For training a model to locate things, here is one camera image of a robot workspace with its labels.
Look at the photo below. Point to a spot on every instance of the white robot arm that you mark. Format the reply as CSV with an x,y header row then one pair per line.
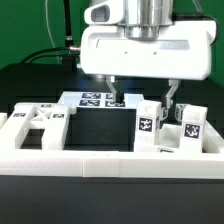
x,y
144,38

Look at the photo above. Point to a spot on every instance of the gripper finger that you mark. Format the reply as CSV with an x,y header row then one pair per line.
x,y
117,96
167,101

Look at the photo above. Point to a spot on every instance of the white chair back frame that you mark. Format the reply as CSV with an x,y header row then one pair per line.
x,y
53,119

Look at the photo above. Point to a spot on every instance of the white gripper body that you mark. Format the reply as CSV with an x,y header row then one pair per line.
x,y
140,38

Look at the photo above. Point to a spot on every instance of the white tagged cube right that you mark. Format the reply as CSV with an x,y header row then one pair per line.
x,y
179,111

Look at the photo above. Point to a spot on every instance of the white U-shaped fence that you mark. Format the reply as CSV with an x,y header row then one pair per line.
x,y
110,164

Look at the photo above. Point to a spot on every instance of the white marker sheet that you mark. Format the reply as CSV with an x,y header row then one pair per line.
x,y
98,100

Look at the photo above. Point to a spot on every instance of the white tagged cube left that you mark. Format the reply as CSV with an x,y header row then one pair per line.
x,y
164,113

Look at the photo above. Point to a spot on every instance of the white tagged cube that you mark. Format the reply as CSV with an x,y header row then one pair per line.
x,y
164,113
179,111

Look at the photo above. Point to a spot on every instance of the white chair seat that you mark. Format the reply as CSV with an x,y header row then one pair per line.
x,y
169,139

